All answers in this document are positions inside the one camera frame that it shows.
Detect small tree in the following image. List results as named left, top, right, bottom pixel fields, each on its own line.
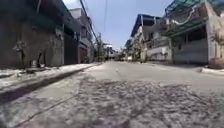
left=94, top=33, right=106, bottom=63

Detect pale multi-storey building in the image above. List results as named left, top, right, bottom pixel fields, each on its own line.
left=68, top=7, right=98, bottom=64

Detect building with blue roof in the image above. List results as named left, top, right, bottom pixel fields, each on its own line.
left=124, top=13, right=171, bottom=63

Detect grey concrete road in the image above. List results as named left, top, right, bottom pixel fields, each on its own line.
left=0, top=60, right=224, bottom=128

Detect raised concrete pavement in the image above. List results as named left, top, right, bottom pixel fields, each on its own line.
left=0, top=62, right=102, bottom=103

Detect dark walled building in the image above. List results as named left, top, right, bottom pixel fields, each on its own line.
left=0, top=0, right=83, bottom=70

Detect grey building with balconies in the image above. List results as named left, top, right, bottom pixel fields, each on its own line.
left=162, top=0, right=224, bottom=68

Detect potted plant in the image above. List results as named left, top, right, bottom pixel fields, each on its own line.
left=12, top=39, right=30, bottom=70

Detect pale concrete kerb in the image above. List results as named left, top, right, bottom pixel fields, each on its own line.
left=199, top=66, right=224, bottom=76

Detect overhead wires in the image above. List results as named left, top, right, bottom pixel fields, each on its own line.
left=78, top=0, right=110, bottom=44

